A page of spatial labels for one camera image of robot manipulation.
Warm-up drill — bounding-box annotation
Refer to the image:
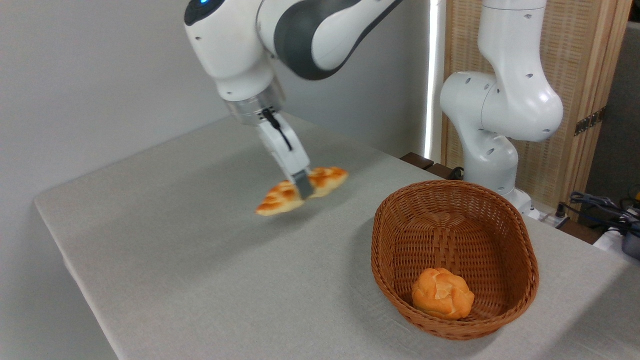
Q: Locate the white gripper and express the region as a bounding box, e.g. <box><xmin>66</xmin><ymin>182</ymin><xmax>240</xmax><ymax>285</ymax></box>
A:
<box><xmin>257</xmin><ymin>113</ymin><xmax>315</xmax><ymax>200</ymax></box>

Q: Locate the braided golden bread loaf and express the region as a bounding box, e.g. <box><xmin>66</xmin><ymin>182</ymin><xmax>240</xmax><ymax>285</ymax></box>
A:
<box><xmin>255</xmin><ymin>166</ymin><xmax>349</xmax><ymax>217</ymax></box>

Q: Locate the brown wicker oval basket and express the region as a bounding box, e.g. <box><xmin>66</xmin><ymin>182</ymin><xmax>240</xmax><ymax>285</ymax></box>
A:
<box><xmin>371</xmin><ymin>180</ymin><xmax>540</xmax><ymax>341</ymax></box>

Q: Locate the round orange bread roll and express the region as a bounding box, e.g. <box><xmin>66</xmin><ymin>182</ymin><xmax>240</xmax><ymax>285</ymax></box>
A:
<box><xmin>411</xmin><ymin>267</ymin><xmax>475</xmax><ymax>321</ymax></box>

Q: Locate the dark brown wooden furniture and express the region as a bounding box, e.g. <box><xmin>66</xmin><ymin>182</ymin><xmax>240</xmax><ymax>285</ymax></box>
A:
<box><xmin>400</xmin><ymin>152</ymin><xmax>466</xmax><ymax>181</ymax></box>

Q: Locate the grey tablecloth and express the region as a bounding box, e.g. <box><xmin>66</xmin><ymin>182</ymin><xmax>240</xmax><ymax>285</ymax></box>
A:
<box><xmin>34</xmin><ymin>112</ymin><xmax>640</xmax><ymax>360</ymax></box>

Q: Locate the white power strip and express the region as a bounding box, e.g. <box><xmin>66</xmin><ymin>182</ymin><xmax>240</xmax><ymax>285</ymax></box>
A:
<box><xmin>529</xmin><ymin>206</ymin><xmax>569</xmax><ymax>229</ymax></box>

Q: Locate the dark metal screen hinge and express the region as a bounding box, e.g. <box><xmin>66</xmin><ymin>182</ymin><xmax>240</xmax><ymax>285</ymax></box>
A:
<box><xmin>574</xmin><ymin>107</ymin><xmax>607</xmax><ymax>137</ymax></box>

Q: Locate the bamboo folding screen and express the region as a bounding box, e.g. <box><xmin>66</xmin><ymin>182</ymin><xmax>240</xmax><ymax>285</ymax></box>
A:
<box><xmin>441</xmin><ymin>0</ymin><xmax>633</xmax><ymax>211</ymax></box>

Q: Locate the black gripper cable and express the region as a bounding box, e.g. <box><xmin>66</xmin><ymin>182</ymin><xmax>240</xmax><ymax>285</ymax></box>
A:
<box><xmin>261</xmin><ymin>107</ymin><xmax>294</xmax><ymax>152</ymax></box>

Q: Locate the blue and black cable bundle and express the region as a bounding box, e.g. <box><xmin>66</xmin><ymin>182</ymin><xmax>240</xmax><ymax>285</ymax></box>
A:
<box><xmin>569</xmin><ymin>191</ymin><xmax>640</xmax><ymax>237</ymax></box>

